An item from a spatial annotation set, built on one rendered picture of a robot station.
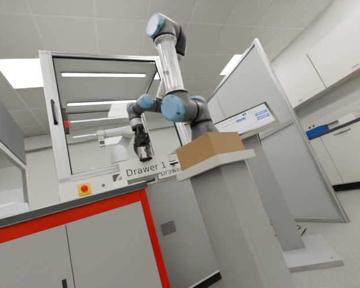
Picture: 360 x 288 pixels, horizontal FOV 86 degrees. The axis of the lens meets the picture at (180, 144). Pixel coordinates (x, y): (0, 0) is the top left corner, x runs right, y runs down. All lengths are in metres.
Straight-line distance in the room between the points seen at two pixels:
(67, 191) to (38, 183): 3.53
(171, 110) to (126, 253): 0.59
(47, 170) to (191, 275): 3.99
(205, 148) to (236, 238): 0.37
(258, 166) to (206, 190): 0.90
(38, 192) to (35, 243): 4.10
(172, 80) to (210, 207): 0.59
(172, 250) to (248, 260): 0.75
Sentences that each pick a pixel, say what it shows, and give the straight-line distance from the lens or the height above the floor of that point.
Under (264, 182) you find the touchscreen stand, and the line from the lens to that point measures 1.73.
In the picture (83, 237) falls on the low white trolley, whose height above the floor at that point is 0.62.
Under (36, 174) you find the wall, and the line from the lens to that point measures 5.01.
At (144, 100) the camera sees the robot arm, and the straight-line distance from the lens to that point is 1.09.
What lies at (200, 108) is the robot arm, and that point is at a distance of 0.95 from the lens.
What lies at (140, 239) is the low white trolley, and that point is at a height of 0.54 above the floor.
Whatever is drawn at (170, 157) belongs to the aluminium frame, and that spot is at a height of 0.97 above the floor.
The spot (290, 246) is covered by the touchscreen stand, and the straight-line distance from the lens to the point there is 1.82.
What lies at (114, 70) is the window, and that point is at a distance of 1.89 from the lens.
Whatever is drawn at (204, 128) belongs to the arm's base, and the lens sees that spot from 0.93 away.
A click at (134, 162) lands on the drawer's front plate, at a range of 1.14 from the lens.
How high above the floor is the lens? 0.66
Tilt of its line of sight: 14 degrees up
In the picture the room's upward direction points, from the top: 18 degrees counter-clockwise
